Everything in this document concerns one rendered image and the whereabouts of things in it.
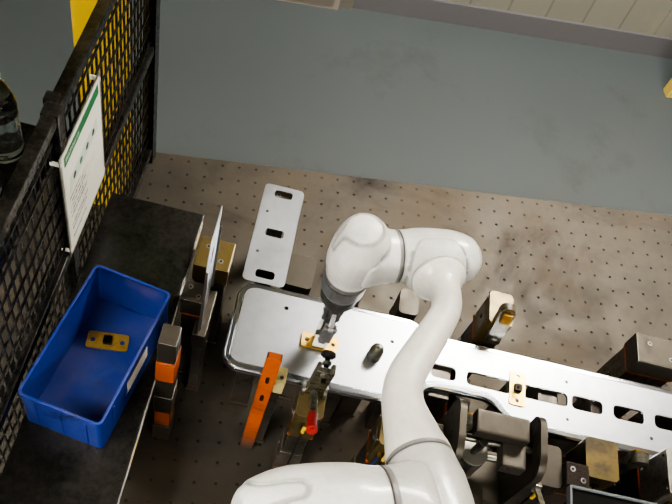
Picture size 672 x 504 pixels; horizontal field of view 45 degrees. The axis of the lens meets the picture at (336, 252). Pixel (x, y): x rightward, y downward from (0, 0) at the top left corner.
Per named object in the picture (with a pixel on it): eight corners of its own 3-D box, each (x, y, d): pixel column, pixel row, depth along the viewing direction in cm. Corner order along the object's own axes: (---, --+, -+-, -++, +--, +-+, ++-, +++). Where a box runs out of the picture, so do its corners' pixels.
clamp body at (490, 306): (467, 349, 224) (515, 285, 195) (464, 388, 217) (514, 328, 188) (444, 344, 223) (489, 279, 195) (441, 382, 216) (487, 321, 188)
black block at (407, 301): (391, 336, 221) (422, 282, 197) (387, 368, 215) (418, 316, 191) (372, 332, 221) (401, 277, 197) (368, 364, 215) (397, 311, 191)
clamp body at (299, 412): (301, 447, 199) (329, 390, 170) (294, 487, 193) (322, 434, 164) (275, 442, 198) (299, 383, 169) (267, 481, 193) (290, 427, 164)
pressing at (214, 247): (212, 291, 183) (225, 202, 155) (200, 335, 176) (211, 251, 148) (209, 290, 183) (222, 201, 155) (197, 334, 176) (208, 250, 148)
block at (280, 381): (265, 430, 199) (288, 367, 169) (263, 444, 197) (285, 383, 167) (252, 427, 199) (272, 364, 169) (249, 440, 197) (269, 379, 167)
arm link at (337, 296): (373, 258, 159) (366, 274, 164) (329, 248, 158) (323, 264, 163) (368, 297, 154) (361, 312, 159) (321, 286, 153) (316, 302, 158)
